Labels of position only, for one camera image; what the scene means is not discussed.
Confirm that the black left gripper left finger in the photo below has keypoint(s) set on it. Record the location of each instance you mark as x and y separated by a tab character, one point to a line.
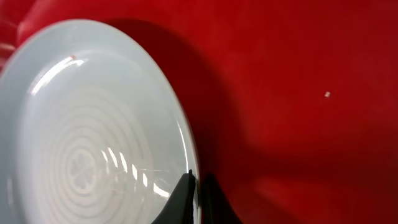
179	207

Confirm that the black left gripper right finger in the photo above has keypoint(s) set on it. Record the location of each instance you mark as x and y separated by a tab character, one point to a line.
215	206

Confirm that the light blue plate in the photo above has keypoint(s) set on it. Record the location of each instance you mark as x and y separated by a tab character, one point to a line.
91	130

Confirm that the red plastic tray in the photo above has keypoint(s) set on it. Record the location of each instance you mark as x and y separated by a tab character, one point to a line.
251	76

